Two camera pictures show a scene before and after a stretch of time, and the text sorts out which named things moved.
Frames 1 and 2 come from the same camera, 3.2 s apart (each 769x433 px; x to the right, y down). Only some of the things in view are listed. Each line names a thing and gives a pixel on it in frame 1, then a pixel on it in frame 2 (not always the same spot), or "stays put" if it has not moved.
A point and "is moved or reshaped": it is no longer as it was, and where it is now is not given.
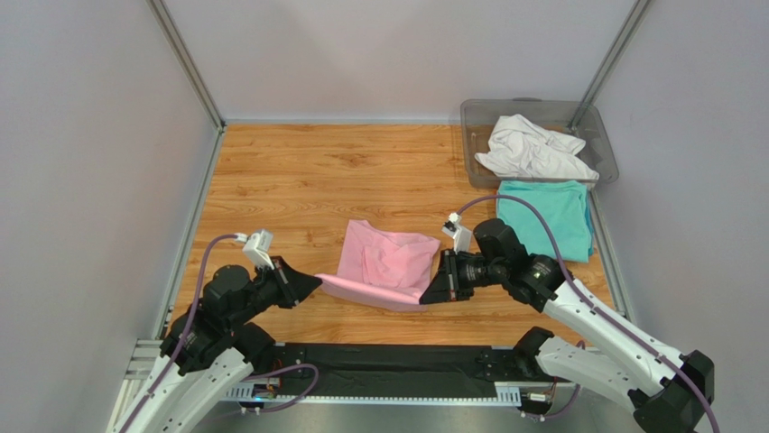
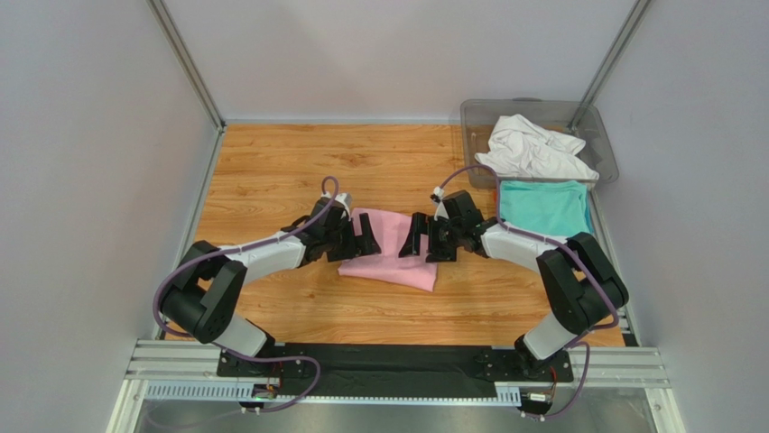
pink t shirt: (389, 269) is moved or reshaped
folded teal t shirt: (565, 206) stays put
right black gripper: (449, 274) → (433, 237)
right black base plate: (503, 365) stays put
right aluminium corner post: (608, 62) stays put
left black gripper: (294, 285) → (359, 245)
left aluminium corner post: (186, 59) stays put
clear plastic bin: (594, 130) stays put
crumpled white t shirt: (520, 147) stays put
